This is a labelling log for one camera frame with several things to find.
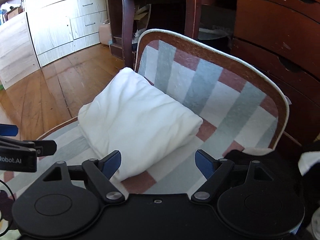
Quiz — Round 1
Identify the cream fleece zip jacket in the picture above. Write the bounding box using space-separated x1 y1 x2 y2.
78 67 203 181

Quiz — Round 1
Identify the dark wooden desk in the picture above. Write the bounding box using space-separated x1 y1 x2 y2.
105 0 238 68

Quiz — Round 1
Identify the checked red grey rug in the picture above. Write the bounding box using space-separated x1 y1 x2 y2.
0 28 290 240

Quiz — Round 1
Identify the dark wooden drawer chest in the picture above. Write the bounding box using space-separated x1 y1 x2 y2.
231 0 319 144

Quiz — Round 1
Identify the white wood drawer cabinet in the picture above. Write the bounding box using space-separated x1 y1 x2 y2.
1 0 107 89

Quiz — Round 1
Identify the pink bag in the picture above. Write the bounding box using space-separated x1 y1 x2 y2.
99 21 112 46

